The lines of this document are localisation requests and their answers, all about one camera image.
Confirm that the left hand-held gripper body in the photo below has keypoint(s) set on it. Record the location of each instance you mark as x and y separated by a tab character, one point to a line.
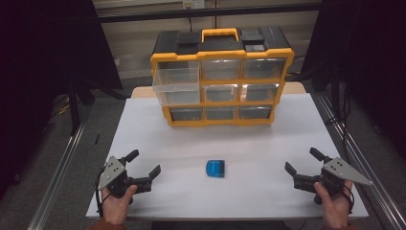
115	179

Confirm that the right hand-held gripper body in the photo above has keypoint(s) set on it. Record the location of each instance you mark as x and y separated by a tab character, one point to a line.
333	175

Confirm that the person's left hand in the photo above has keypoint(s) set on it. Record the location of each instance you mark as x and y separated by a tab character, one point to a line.
116	206

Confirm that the person's right hand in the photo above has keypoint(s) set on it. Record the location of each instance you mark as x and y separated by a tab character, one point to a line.
333	207

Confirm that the small black floor piece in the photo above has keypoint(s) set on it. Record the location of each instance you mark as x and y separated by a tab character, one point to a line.
97	139

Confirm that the small blue plastic clip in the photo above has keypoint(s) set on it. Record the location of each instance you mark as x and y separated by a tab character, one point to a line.
215	168

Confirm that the black metal stand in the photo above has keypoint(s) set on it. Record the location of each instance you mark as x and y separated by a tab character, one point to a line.
74	105

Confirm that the pulled-out clear plastic drawer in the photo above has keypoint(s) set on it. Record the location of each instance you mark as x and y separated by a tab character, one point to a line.
177	87

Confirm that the person's dark clothing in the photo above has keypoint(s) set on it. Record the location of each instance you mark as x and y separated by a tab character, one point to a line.
220	225

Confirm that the black curtain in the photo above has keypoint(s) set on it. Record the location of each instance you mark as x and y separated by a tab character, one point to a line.
38	64
367	48

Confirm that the set of closed clear drawers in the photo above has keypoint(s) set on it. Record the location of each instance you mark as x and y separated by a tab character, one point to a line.
221	69

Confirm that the yellow black organizer cabinet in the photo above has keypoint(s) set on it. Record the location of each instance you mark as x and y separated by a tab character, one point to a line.
223	44

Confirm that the black horizontal bar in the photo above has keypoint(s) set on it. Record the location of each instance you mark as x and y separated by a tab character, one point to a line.
159	15

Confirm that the aluminium rail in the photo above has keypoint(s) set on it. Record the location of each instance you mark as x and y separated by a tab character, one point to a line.
59	175
357	156

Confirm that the white wall outlet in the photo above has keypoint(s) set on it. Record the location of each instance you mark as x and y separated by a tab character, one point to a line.
193	4

